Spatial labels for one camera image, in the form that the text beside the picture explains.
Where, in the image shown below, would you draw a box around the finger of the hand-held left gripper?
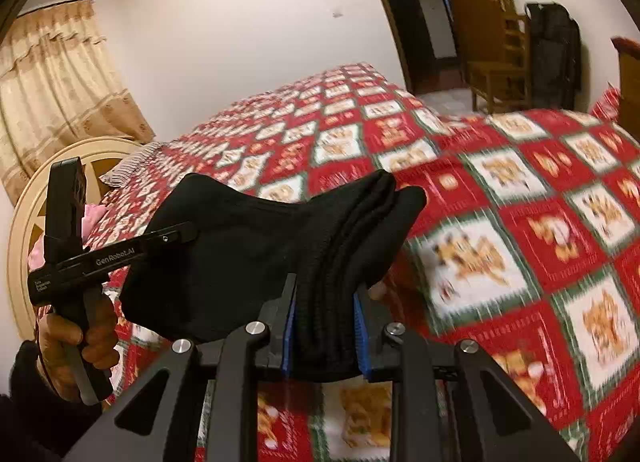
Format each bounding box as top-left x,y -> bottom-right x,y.
142,221 -> 199,249

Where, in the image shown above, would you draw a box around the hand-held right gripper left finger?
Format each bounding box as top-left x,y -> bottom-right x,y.
64,273 -> 299,462

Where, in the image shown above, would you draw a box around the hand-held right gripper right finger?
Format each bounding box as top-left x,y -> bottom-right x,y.
353,293 -> 582,462

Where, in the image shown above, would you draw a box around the black pants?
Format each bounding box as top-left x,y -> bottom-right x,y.
120,169 -> 428,384

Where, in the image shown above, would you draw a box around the person's left forearm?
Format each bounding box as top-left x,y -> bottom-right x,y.
0,341 -> 103,462

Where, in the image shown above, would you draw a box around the person's left hand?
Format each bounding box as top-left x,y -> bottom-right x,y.
36,298 -> 122,401

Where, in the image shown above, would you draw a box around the pink cloth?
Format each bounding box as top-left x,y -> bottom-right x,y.
27,203 -> 109,270

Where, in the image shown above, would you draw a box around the cream round headboard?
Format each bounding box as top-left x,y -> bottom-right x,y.
7,137 -> 147,343

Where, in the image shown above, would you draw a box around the striped pillow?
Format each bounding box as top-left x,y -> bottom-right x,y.
99,142 -> 167,189

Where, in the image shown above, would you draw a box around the beige patterned curtain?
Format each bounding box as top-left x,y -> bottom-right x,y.
0,0 -> 157,203

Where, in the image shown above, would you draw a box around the red printed bear blanket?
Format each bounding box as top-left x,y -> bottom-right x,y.
27,62 -> 640,462

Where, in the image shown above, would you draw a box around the wooden chair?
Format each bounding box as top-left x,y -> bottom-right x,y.
466,13 -> 534,113

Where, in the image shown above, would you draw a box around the brown wooden door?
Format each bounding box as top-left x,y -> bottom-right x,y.
429,0 -> 522,88

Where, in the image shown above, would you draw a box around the red plaid cloth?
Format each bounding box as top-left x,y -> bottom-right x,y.
589,83 -> 624,126

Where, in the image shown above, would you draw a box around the black bag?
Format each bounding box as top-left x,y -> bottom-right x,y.
524,2 -> 584,111

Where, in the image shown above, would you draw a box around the wooden dresser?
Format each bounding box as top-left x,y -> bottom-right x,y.
611,36 -> 640,129

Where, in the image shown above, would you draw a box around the wooden door frame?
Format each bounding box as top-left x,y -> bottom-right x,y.
356,0 -> 432,95

